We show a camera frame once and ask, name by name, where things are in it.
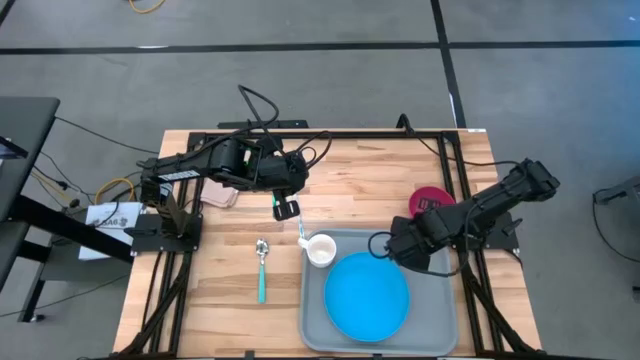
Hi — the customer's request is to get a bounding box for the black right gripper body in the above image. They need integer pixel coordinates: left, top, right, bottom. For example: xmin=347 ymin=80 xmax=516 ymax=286
xmin=387 ymin=212 xmax=444 ymax=272

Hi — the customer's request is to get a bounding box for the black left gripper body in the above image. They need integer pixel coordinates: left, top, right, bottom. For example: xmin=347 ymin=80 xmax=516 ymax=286
xmin=259 ymin=152 xmax=310 ymax=199

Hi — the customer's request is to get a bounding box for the red bowl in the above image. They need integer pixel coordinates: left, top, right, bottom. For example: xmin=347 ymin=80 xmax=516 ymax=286
xmin=407 ymin=185 xmax=458 ymax=220

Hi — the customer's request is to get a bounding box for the white mug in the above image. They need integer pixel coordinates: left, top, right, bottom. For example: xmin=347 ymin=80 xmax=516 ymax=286
xmin=297 ymin=232 xmax=338 ymax=270

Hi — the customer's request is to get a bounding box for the pink cloth napkin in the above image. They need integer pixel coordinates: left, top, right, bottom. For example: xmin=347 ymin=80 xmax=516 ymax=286
xmin=199 ymin=179 xmax=241 ymax=210

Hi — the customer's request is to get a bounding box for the blue plate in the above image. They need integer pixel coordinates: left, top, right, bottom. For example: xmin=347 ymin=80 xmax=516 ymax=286
xmin=323 ymin=251 xmax=412 ymax=344

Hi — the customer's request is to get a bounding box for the grey plastic tray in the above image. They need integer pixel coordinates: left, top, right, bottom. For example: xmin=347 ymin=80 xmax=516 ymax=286
xmin=298 ymin=228 xmax=460 ymax=358

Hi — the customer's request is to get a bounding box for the black power strip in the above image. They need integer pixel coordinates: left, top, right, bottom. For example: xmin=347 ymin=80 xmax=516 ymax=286
xmin=216 ymin=119 xmax=310 ymax=131

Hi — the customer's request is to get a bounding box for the white paper sheet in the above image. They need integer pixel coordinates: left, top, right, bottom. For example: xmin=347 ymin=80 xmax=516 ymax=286
xmin=78 ymin=200 xmax=147 ymax=262

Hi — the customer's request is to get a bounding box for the grey floor stand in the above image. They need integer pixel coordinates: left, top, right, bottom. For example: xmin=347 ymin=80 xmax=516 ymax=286
xmin=591 ymin=174 xmax=640 ymax=207

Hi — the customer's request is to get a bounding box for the black side desk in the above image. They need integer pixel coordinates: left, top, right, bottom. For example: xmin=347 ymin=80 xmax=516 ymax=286
xmin=0 ymin=95 xmax=134 ymax=324

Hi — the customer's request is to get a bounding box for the black aluminium table frame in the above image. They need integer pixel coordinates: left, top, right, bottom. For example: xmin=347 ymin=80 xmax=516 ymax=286
xmin=112 ymin=128 xmax=545 ymax=360

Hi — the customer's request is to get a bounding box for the spoon with teal handle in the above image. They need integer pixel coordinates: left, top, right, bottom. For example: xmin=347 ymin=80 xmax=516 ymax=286
xmin=254 ymin=237 xmax=271 ymax=306

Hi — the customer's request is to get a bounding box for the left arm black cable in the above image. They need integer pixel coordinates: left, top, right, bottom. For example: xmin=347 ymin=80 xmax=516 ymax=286
xmin=237 ymin=84 xmax=334 ymax=169

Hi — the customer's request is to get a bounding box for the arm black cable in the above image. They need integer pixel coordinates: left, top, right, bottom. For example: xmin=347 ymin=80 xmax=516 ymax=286
xmin=237 ymin=84 xmax=334 ymax=169
xmin=396 ymin=113 xmax=522 ymax=169

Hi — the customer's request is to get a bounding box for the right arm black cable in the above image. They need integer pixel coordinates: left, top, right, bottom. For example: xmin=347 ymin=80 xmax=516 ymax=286
xmin=396 ymin=113 xmax=522 ymax=169

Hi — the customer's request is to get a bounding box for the yellow cable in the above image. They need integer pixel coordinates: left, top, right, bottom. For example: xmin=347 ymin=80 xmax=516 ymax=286
xmin=94 ymin=176 xmax=137 ymax=204
xmin=127 ymin=0 xmax=167 ymax=15

